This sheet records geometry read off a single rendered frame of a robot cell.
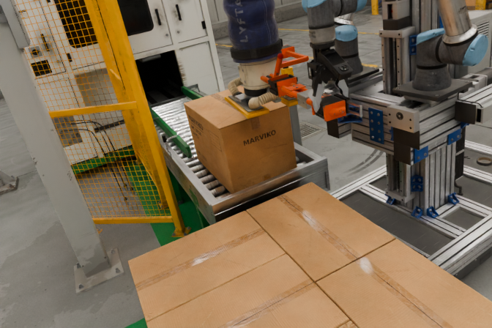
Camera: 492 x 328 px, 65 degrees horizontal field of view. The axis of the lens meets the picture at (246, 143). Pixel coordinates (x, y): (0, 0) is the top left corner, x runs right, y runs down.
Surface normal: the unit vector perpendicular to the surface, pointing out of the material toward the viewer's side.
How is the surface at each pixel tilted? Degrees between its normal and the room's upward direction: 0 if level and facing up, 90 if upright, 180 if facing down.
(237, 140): 90
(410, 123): 90
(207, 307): 0
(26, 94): 90
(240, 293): 0
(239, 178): 90
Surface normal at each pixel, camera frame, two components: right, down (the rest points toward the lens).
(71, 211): 0.43, 0.30
